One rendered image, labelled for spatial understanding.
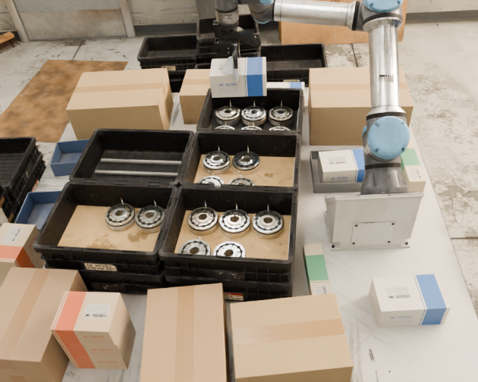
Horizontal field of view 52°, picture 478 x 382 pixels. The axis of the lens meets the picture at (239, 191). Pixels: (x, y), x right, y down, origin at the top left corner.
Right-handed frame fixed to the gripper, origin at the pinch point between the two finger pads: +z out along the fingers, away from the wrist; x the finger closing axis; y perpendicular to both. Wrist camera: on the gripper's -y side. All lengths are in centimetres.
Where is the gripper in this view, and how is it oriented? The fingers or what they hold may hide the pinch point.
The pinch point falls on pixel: (238, 73)
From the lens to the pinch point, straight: 182.8
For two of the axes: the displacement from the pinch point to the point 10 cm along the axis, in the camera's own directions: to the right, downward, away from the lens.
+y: -10.0, 0.3, 0.8
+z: 0.8, 7.1, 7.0
